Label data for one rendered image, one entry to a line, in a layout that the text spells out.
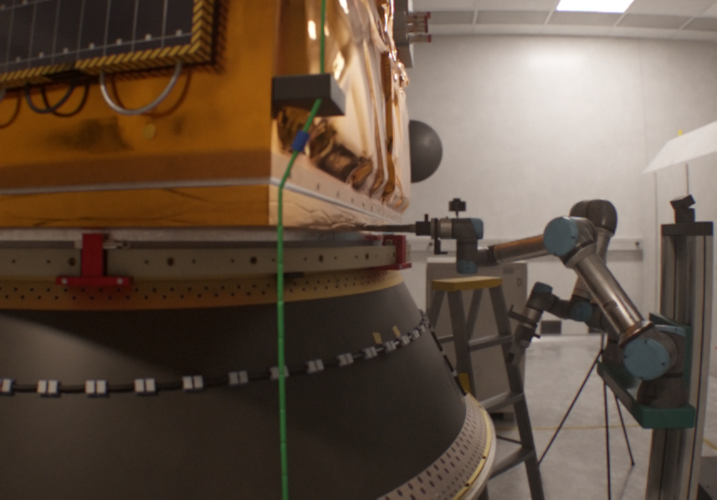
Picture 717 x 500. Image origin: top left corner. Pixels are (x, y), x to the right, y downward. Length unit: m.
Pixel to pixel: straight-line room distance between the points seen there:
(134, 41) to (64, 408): 0.59
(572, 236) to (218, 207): 1.13
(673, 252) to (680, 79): 8.37
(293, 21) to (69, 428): 0.70
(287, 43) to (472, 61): 8.71
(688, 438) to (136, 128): 1.74
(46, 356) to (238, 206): 0.50
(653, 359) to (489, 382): 3.61
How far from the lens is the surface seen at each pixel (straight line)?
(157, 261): 0.94
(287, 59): 0.65
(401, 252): 1.34
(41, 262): 0.97
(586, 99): 9.50
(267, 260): 0.99
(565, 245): 1.55
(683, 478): 1.94
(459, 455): 1.31
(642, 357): 1.49
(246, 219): 0.60
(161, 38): 0.64
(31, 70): 0.75
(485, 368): 4.96
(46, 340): 0.98
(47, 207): 0.75
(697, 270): 1.78
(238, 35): 0.64
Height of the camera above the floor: 1.73
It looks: 1 degrees up
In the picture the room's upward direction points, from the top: straight up
